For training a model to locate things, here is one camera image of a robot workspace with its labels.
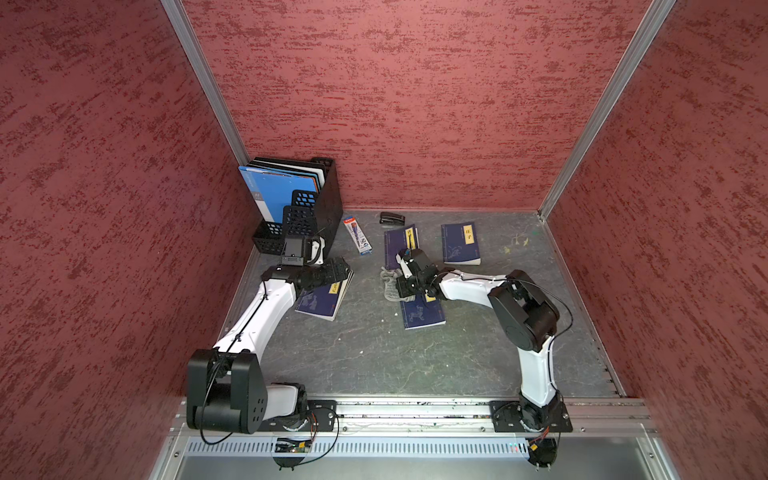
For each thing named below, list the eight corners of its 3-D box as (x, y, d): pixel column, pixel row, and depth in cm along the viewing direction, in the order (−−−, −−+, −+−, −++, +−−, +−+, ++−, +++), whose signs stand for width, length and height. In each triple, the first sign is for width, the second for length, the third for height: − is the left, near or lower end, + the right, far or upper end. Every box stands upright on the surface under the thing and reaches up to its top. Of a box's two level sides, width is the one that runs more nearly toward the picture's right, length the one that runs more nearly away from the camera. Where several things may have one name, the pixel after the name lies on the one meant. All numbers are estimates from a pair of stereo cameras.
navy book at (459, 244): (444, 264, 107) (445, 259, 105) (439, 227, 119) (440, 222, 116) (479, 264, 107) (481, 259, 105) (471, 227, 119) (473, 222, 116)
